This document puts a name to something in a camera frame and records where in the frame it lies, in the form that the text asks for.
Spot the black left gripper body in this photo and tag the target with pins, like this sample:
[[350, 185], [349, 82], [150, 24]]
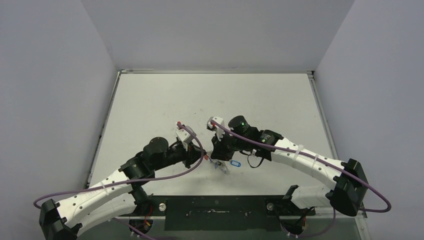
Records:
[[181, 154]]

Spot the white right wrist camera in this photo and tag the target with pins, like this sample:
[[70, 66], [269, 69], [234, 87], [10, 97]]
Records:
[[216, 124]]

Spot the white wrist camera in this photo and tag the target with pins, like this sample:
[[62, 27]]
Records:
[[216, 124], [184, 134]]

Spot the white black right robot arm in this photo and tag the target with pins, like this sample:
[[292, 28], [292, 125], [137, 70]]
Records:
[[342, 183]]

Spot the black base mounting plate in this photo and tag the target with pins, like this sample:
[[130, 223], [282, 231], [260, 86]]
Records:
[[223, 212]]

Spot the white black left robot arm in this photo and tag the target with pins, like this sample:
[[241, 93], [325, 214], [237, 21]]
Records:
[[120, 193]]

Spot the silver metal key plate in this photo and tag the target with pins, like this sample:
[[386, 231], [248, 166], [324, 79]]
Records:
[[220, 165]]

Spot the blue white key tag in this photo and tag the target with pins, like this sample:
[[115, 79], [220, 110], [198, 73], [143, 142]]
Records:
[[235, 163]]

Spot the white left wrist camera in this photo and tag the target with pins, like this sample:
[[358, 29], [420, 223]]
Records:
[[184, 134]]

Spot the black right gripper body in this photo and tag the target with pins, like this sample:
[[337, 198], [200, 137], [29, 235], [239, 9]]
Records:
[[220, 148]]

